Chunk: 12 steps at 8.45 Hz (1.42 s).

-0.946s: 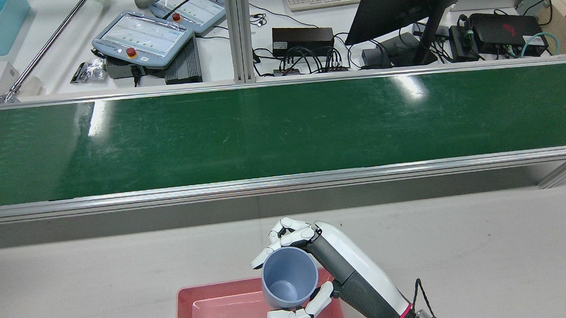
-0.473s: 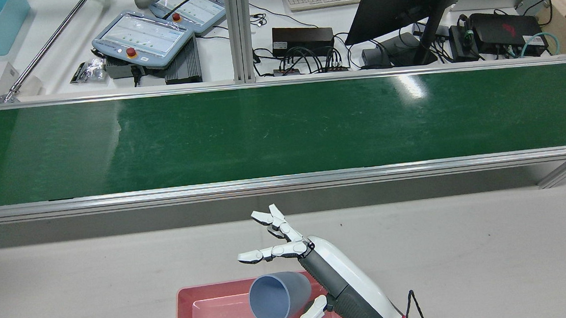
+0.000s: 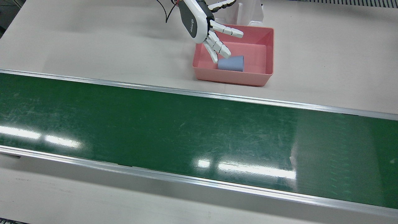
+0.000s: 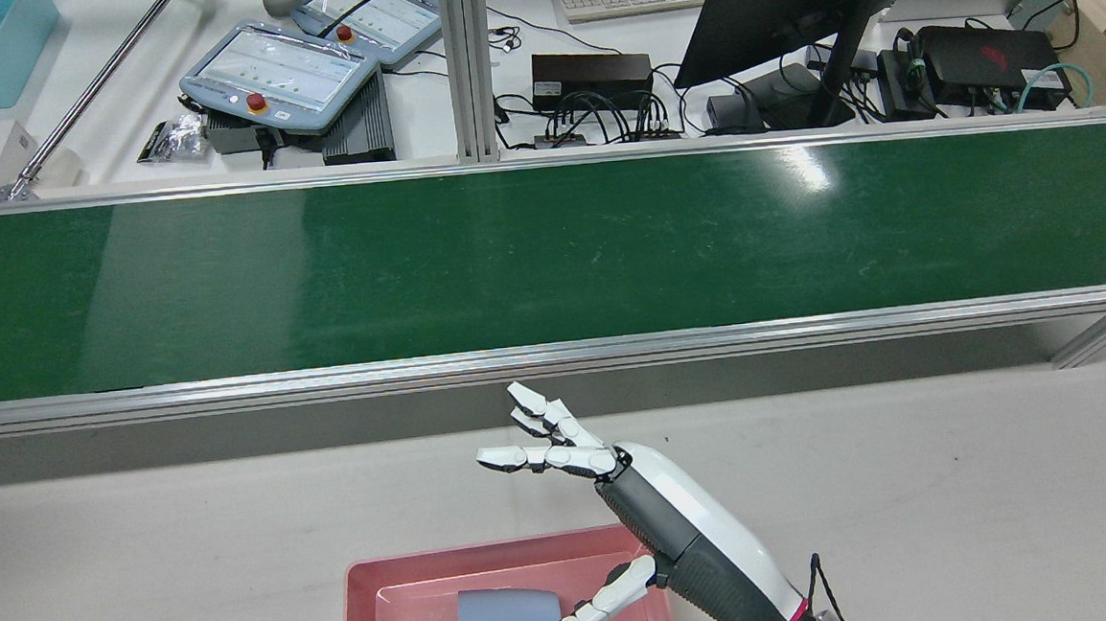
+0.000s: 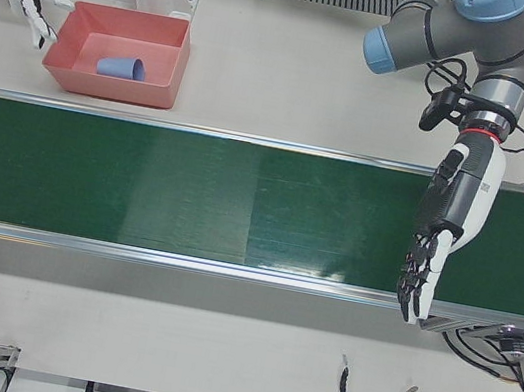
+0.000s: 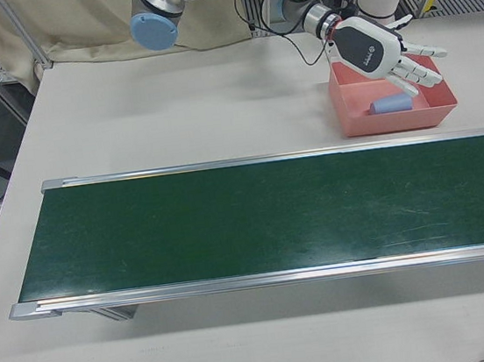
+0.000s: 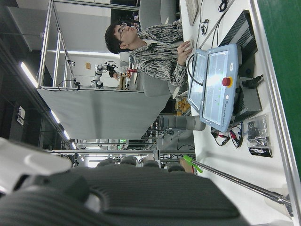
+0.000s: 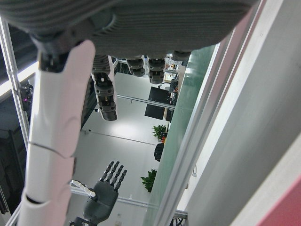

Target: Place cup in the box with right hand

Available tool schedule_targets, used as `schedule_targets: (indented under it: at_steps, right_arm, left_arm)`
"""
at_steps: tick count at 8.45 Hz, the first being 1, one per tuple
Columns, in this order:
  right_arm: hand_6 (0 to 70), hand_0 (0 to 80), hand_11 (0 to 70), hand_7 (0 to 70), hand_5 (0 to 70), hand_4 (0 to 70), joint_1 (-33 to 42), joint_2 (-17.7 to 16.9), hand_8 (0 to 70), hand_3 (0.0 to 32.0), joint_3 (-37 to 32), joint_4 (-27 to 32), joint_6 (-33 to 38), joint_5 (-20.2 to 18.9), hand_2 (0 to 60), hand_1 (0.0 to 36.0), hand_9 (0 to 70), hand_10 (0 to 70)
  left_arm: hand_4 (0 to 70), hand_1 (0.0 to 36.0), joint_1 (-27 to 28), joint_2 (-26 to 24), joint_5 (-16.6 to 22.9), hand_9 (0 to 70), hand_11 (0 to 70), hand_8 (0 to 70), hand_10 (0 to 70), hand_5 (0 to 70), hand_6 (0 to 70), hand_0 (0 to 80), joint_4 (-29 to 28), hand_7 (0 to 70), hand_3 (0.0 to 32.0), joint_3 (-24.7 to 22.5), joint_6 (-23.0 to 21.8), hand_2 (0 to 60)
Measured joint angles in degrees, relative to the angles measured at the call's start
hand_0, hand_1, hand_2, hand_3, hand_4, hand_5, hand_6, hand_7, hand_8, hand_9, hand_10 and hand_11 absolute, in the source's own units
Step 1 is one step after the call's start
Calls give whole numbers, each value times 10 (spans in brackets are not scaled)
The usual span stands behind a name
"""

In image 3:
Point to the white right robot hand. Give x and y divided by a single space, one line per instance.
194 21

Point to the blue cup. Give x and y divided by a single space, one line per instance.
231 63

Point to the pink plastic box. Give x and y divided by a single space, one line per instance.
236 77

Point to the green conveyor belt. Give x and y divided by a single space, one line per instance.
186 133

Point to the metal roller rack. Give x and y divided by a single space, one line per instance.
342 2

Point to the white base bracket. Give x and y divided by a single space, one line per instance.
250 12

